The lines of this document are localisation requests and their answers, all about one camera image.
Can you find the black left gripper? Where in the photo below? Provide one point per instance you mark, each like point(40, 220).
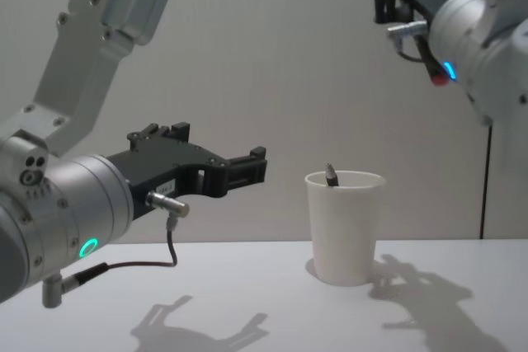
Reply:
point(173, 166)

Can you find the white paper cup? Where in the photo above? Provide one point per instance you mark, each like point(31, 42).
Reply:
point(344, 228)

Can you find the dark pen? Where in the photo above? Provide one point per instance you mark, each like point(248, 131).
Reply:
point(331, 175)

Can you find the white table cloth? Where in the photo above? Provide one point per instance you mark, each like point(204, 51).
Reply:
point(264, 306)

